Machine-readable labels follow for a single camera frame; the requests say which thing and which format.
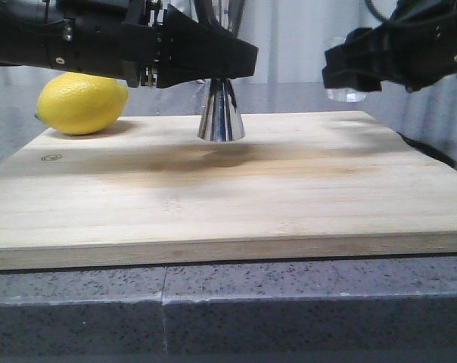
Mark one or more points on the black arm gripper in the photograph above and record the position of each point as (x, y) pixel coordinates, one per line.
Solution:
(418, 53)
(122, 39)

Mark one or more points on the clear glass beaker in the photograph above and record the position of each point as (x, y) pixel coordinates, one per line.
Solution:
(347, 95)

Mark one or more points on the silver steel jigger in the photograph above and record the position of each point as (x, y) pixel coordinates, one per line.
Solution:
(221, 120)

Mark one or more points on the wooden cutting board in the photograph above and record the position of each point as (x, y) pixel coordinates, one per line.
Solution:
(148, 191)

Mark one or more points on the yellow lemon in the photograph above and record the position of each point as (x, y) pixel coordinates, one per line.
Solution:
(80, 104)

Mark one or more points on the black cutting board handle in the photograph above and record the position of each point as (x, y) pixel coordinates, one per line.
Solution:
(429, 151)

